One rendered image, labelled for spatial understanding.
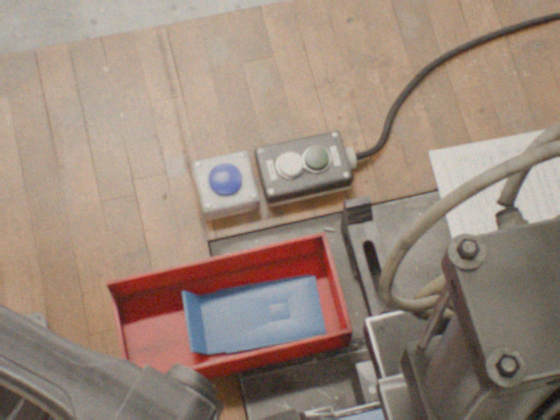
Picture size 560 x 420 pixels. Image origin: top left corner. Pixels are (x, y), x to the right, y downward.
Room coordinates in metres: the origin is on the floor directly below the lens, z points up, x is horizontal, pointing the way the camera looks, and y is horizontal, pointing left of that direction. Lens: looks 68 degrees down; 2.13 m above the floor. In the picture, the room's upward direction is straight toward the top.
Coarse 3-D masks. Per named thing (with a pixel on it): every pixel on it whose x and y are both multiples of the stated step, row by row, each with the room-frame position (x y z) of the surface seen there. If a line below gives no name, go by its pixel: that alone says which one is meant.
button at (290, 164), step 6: (282, 156) 0.54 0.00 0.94; (288, 156) 0.54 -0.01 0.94; (294, 156) 0.54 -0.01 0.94; (282, 162) 0.53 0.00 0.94; (288, 162) 0.53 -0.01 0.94; (294, 162) 0.53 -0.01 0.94; (300, 162) 0.53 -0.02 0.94; (282, 168) 0.52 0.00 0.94; (288, 168) 0.52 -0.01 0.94; (294, 168) 0.52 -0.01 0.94; (300, 168) 0.52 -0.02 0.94; (288, 174) 0.51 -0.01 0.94; (294, 174) 0.51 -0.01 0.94
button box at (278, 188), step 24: (528, 24) 0.73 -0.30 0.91; (456, 48) 0.70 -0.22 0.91; (288, 144) 0.56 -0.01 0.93; (312, 144) 0.56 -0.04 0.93; (336, 144) 0.56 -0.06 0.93; (384, 144) 0.57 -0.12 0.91; (264, 168) 0.52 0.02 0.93; (336, 168) 0.52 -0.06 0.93; (264, 192) 0.50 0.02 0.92; (288, 192) 0.49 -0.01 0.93; (312, 192) 0.50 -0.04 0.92
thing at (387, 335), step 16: (368, 320) 0.28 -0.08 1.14; (384, 320) 0.28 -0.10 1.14; (400, 320) 0.28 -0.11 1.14; (416, 320) 0.28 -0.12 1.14; (368, 336) 0.27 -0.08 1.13; (384, 336) 0.27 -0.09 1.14; (400, 336) 0.27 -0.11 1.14; (416, 336) 0.27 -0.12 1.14; (384, 352) 0.25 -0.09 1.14; (400, 352) 0.25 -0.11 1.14; (384, 368) 0.24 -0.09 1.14; (384, 384) 0.21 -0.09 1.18; (400, 384) 0.21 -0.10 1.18; (384, 400) 0.20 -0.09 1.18; (400, 400) 0.20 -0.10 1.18; (384, 416) 0.19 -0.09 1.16; (400, 416) 0.19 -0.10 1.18
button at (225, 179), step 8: (216, 168) 0.52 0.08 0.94; (224, 168) 0.52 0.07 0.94; (232, 168) 0.52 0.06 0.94; (216, 176) 0.51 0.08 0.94; (224, 176) 0.51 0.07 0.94; (232, 176) 0.51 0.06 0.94; (240, 176) 0.51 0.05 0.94; (216, 184) 0.50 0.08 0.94; (224, 184) 0.50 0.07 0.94; (232, 184) 0.50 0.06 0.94; (240, 184) 0.50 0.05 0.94; (216, 192) 0.49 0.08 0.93; (224, 192) 0.49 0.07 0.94; (232, 192) 0.49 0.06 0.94
